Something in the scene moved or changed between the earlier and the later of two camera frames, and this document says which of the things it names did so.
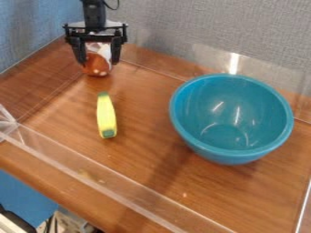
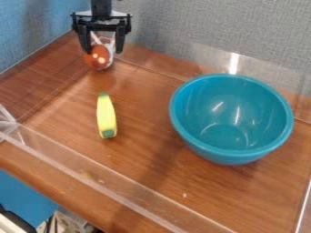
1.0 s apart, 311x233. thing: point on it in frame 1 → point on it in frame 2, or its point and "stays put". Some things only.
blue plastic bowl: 234,117 stays put
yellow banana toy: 106,117 stays put
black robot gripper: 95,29 → 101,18
